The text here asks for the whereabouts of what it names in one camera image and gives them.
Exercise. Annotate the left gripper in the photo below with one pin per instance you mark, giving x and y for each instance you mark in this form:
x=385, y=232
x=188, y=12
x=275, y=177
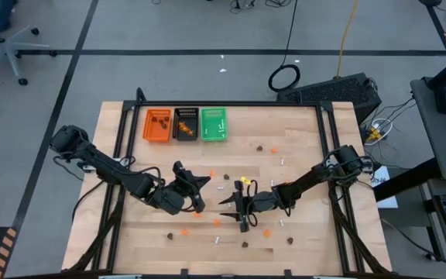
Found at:
x=169, y=199

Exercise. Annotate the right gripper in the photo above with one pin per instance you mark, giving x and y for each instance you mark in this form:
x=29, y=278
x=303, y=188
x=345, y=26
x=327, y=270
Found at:
x=265, y=201

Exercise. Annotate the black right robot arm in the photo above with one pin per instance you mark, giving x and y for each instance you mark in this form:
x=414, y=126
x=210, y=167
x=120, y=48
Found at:
x=312, y=176

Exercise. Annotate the orange plastic basket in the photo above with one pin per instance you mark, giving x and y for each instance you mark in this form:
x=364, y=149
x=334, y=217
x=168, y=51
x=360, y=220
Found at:
x=157, y=133

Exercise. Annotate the green plastic basket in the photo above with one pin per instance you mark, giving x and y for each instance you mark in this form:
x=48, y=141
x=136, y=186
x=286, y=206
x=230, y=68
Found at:
x=213, y=116

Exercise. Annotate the black plastic basket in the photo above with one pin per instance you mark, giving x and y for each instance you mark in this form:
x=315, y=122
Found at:
x=186, y=114

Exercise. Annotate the black computer tower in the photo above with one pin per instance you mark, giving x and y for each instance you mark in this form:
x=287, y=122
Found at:
x=331, y=93

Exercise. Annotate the white paper sheet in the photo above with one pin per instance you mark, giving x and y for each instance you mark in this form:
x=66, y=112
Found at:
x=385, y=193

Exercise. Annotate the yellow power plug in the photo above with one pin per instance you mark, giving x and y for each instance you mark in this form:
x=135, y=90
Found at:
x=374, y=134

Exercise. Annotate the black desk leg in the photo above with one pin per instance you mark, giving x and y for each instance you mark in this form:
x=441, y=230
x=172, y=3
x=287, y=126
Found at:
x=405, y=180

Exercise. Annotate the grey office chair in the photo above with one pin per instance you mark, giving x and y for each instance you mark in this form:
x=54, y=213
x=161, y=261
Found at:
x=8, y=48

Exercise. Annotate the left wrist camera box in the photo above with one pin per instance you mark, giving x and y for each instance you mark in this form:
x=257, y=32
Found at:
x=179, y=190

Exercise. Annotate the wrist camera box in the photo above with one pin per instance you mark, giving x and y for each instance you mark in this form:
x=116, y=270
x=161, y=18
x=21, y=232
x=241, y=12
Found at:
x=254, y=202
x=179, y=190

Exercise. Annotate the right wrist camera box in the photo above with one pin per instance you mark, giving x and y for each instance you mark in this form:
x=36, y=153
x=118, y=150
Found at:
x=254, y=202

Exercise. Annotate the black rounded frame bracket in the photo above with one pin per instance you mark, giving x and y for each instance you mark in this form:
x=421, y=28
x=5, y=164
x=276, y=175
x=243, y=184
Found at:
x=288, y=272
x=184, y=272
x=141, y=96

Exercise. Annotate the black aluminium table frame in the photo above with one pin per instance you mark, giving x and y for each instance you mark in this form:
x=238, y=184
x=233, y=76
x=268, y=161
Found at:
x=227, y=104

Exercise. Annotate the white metal bracket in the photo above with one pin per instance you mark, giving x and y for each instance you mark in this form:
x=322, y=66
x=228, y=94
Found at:
x=87, y=167

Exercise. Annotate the black diagonal frame brace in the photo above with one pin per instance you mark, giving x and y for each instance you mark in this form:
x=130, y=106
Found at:
x=358, y=237
x=96, y=236

